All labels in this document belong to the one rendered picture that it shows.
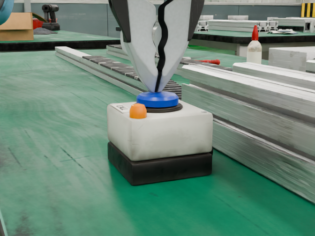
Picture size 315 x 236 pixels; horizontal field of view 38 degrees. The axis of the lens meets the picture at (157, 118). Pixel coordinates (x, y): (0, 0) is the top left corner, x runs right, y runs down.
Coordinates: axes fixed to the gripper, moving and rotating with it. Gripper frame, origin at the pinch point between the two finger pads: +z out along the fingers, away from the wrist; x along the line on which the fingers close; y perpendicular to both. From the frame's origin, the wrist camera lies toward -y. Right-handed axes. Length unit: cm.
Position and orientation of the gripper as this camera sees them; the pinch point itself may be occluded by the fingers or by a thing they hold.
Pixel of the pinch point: (158, 79)
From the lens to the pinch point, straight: 43.3
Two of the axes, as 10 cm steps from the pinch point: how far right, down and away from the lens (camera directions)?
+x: -9.3, 0.8, -3.6
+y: -3.7, -2.1, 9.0
